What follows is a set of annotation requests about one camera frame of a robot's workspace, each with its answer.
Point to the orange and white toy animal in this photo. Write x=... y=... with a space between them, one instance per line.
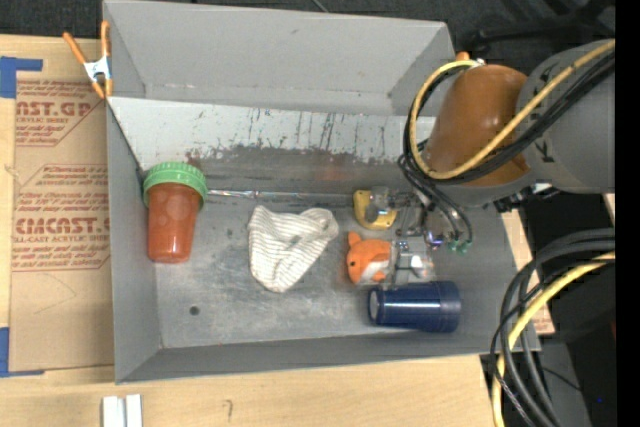
x=367 y=260

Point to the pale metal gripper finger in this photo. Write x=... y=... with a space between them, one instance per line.
x=411 y=261
x=384 y=202

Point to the brown cardboard board red print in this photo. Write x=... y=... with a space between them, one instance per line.
x=60 y=295

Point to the orange cup with green lid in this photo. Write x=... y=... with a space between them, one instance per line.
x=170 y=225

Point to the white striped cloth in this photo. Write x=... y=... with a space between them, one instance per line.
x=285 y=255

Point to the grey metal bin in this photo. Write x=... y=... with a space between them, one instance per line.
x=280 y=315

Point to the black cylinder on white bracket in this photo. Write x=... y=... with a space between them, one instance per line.
x=507 y=204

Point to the yellow toy block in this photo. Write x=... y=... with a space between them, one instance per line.
x=362 y=210

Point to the dark blue cylindrical container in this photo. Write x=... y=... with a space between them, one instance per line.
x=420 y=306

